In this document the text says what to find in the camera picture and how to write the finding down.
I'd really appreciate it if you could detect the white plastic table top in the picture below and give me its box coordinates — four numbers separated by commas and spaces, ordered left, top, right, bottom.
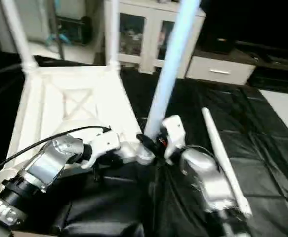
0, 63, 145, 194

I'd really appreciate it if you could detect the white plastic table leg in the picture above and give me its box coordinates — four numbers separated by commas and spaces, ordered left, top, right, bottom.
0, 0, 39, 75
201, 107, 253, 219
106, 0, 121, 71
136, 0, 202, 166

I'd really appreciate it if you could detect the black plastic mat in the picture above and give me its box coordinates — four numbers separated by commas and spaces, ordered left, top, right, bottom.
0, 52, 288, 237

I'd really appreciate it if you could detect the white drawer unit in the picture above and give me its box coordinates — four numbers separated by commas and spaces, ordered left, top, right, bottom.
185, 55, 257, 86

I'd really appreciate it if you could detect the white glass door cabinet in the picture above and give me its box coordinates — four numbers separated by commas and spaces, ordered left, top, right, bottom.
103, 0, 206, 76

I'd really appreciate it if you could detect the black box device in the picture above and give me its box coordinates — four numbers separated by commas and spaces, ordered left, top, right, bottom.
202, 27, 234, 55

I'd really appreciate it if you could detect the teal floor stand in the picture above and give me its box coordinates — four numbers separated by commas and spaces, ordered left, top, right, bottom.
44, 31, 69, 46

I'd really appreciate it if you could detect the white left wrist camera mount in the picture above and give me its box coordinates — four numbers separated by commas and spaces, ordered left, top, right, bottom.
83, 129, 121, 169

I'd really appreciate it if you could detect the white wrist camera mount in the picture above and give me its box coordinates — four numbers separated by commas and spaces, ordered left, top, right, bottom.
160, 115, 187, 164
83, 129, 121, 169

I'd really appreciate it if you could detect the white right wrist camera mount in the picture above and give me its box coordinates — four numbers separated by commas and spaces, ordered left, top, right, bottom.
160, 115, 187, 164

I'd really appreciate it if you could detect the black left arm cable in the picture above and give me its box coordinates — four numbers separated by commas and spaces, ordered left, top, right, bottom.
0, 126, 113, 179

